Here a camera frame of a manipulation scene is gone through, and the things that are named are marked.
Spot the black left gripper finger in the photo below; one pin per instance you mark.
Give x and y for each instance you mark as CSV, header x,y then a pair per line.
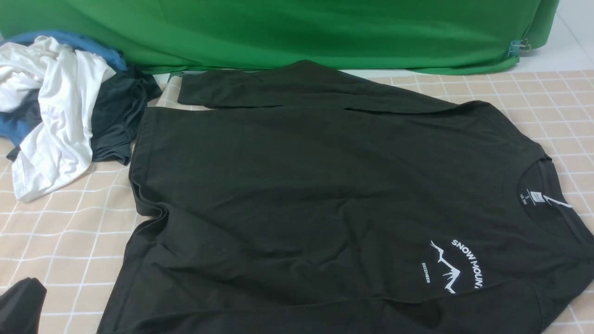
x,y
21,307

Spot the dark gray long-sleeve top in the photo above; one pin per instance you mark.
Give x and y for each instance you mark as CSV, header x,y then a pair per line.
x,y
304,200

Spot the white garment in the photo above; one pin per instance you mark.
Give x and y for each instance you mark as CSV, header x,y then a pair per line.
x,y
57,151

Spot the blue garment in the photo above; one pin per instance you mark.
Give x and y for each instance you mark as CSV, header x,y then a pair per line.
x,y
74,44

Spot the dark teal garment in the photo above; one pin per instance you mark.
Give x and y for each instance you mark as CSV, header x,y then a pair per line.
x,y
118,110

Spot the green backdrop cloth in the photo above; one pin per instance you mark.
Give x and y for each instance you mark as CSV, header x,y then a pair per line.
x,y
440,37

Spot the blue binder clip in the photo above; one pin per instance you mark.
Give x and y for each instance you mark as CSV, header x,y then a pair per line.
x,y
516,47

